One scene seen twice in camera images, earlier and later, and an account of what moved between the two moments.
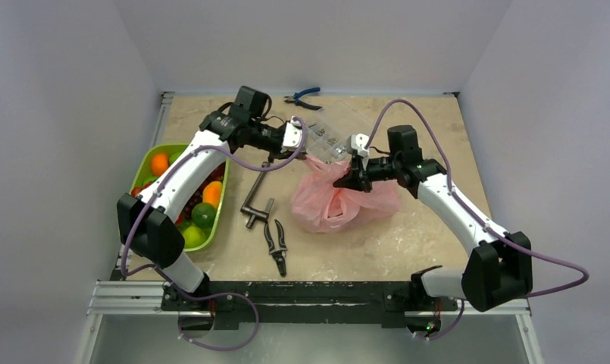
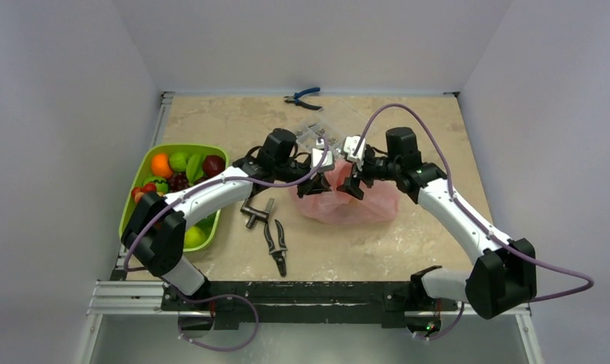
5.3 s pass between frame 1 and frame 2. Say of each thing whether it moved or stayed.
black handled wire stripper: stayed
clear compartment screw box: stayed
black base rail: stayed
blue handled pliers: stayed
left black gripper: moved
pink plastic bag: moved
